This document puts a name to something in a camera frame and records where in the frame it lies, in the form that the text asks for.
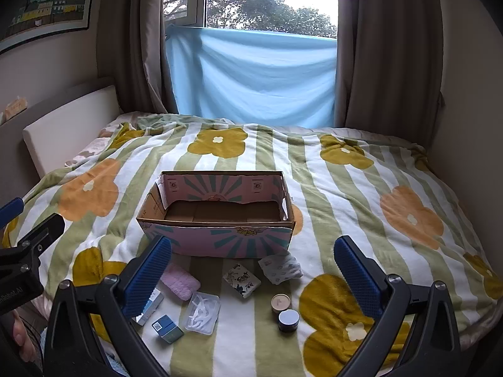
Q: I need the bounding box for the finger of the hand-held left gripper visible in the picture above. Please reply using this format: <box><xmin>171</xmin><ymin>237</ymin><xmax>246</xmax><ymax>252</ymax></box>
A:
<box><xmin>15</xmin><ymin>213</ymin><xmax>66</xmax><ymax>262</ymax></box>
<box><xmin>0</xmin><ymin>198</ymin><xmax>25</xmax><ymax>229</ymax></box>

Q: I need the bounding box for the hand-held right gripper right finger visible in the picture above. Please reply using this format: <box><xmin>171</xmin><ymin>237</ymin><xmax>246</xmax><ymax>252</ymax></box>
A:
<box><xmin>333</xmin><ymin>236</ymin><xmax>462</xmax><ymax>377</ymax></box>

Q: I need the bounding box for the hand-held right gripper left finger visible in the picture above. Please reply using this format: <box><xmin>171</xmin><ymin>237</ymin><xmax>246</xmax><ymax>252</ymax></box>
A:
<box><xmin>43</xmin><ymin>236</ymin><xmax>174</xmax><ymax>377</ymax></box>

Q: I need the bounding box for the striped floral blanket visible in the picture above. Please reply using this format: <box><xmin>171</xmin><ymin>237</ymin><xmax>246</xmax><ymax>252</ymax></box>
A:
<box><xmin>2</xmin><ymin>113</ymin><xmax>503</xmax><ymax>377</ymax></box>

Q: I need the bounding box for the brown curtain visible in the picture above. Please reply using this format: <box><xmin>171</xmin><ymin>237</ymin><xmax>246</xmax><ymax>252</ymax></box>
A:
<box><xmin>334</xmin><ymin>0</ymin><xmax>446</xmax><ymax>142</ymax></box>
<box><xmin>98</xmin><ymin>0</ymin><xmax>179</xmax><ymax>115</ymax></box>

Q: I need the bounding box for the beige round jar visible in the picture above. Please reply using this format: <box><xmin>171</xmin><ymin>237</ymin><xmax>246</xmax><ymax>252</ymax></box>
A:
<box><xmin>271</xmin><ymin>294</ymin><xmax>291</xmax><ymax>314</ymax></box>

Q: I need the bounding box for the blue and white carton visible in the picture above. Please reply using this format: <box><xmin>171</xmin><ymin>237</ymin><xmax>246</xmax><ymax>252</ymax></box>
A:
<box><xmin>135</xmin><ymin>288</ymin><xmax>165</xmax><ymax>326</ymax></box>

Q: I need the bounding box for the pink bed sheet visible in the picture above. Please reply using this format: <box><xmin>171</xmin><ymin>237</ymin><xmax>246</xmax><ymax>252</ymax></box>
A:
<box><xmin>64</xmin><ymin>112</ymin><xmax>139</xmax><ymax>166</ymax></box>

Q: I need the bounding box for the small orange packet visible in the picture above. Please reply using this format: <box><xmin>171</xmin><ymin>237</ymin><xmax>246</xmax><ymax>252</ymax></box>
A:
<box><xmin>4</xmin><ymin>96</ymin><xmax>29</xmax><ymax>119</ymax></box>

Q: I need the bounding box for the person's left hand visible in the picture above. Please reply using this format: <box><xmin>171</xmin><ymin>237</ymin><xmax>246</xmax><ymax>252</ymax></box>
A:
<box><xmin>0</xmin><ymin>309</ymin><xmax>37</xmax><ymax>363</ymax></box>

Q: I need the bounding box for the dark blue round jar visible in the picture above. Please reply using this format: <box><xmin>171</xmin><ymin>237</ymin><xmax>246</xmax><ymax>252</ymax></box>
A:
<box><xmin>278</xmin><ymin>309</ymin><xmax>300</xmax><ymax>333</ymax></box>

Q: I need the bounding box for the bird print tissue pack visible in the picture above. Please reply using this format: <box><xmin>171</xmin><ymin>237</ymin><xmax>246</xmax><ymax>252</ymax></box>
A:
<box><xmin>222</xmin><ymin>263</ymin><xmax>262</xmax><ymax>298</ymax></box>

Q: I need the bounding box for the white headboard cushion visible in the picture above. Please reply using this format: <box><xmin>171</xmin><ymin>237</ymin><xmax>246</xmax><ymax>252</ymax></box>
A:
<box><xmin>22</xmin><ymin>84</ymin><xmax>121</xmax><ymax>180</ymax></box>

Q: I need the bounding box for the pink printed cardboard box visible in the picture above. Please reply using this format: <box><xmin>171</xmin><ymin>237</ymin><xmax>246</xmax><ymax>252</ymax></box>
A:
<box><xmin>136</xmin><ymin>170</ymin><xmax>296</xmax><ymax>259</ymax></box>

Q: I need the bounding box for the small teal box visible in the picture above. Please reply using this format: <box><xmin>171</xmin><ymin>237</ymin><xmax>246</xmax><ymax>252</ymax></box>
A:
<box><xmin>152</xmin><ymin>314</ymin><xmax>185</xmax><ymax>345</ymax></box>

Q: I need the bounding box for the clear plastic packet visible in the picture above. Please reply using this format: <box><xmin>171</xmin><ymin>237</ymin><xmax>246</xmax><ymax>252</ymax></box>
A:
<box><xmin>184</xmin><ymin>292</ymin><xmax>221</xmax><ymax>335</ymax></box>

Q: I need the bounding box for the light blue fluffy cloth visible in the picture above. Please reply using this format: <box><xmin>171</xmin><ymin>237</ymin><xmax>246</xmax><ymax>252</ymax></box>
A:
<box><xmin>103</xmin><ymin>354</ymin><xmax>131</xmax><ymax>377</ymax></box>

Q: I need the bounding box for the wall poster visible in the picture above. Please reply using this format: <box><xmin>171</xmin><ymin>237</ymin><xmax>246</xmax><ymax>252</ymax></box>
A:
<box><xmin>0</xmin><ymin>0</ymin><xmax>99</xmax><ymax>55</ymax></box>

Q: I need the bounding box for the white patterned soft packet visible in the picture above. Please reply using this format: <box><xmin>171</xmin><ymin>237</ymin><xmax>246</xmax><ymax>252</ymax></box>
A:
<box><xmin>258</xmin><ymin>254</ymin><xmax>304</xmax><ymax>284</ymax></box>

